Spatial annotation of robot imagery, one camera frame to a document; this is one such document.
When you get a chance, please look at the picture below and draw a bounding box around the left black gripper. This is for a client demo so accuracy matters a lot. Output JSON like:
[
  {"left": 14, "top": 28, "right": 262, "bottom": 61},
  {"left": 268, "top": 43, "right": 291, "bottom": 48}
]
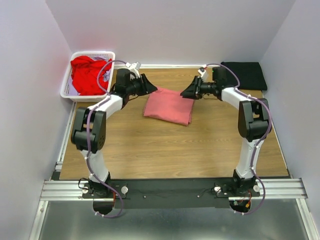
[{"left": 126, "top": 74, "right": 158, "bottom": 97}]

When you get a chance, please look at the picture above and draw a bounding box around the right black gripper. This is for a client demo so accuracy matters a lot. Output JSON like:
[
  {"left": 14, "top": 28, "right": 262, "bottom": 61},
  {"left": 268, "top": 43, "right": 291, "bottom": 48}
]
[{"left": 179, "top": 76, "right": 216, "bottom": 101}]

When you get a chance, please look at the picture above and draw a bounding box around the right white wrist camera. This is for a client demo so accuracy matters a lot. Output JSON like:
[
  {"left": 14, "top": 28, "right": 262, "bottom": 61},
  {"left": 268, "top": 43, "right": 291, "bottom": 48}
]
[{"left": 197, "top": 65, "right": 208, "bottom": 82}]

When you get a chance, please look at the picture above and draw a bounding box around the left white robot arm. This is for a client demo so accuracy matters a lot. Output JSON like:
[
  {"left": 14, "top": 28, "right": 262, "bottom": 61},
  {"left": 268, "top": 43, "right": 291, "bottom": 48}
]
[{"left": 70, "top": 68, "right": 158, "bottom": 198}]

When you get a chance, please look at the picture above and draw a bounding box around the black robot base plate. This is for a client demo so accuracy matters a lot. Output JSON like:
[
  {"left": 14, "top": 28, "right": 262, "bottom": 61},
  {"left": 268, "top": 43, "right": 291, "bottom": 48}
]
[{"left": 82, "top": 176, "right": 267, "bottom": 215}]

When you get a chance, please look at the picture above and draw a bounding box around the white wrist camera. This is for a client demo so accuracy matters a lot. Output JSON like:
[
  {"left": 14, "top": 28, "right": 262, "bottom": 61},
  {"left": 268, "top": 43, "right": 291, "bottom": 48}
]
[
  {"left": 125, "top": 61, "right": 141, "bottom": 78},
  {"left": 197, "top": 65, "right": 208, "bottom": 82}
]

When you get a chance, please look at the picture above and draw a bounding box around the pink t shirt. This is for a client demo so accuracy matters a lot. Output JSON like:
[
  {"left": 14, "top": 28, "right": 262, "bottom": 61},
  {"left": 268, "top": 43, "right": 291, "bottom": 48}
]
[{"left": 143, "top": 87, "right": 195, "bottom": 126}]

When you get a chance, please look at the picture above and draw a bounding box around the folded black t shirt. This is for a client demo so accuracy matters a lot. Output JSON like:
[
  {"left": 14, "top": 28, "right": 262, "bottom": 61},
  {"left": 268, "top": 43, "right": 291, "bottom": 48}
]
[{"left": 220, "top": 62, "right": 268, "bottom": 91}]

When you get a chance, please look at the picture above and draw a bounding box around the red t shirt in basket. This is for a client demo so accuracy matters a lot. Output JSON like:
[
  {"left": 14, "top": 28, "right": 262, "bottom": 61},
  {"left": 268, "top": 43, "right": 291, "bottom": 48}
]
[{"left": 70, "top": 55, "right": 113, "bottom": 96}]

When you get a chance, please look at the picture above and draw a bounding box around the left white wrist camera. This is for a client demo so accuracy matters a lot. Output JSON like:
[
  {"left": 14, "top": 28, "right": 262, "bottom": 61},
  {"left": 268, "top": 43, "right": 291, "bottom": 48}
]
[{"left": 125, "top": 61, "right": 141, "bottom": 78}]

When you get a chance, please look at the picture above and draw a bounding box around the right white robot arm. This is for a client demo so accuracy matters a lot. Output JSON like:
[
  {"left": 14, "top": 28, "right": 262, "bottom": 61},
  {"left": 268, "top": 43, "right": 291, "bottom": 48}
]
[{"left": 180, "top": 64, "right": 272, "bottom": 196}]

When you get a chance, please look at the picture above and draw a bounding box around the white plastic laundry basket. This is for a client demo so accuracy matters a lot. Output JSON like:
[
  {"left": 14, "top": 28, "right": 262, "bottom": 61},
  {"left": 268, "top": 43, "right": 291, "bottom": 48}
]
[{"left": 60, "top": 50, "right": 116, "bottom": 103}]

